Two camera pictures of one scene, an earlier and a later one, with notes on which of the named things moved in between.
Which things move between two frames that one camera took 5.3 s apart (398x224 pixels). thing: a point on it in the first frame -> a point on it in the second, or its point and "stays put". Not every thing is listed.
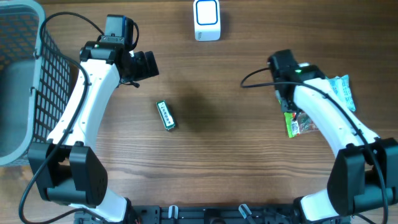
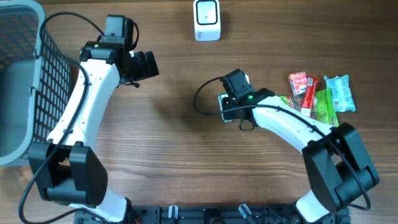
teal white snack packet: x=341 y=86 stays put
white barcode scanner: x=207 y=20 stays put
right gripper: x=288 y=108 -> x=236 y=116
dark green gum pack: x=166 y=115 -> x=227 y=107
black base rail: x=211 y=214 stays put
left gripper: x=145 y=71 stays put
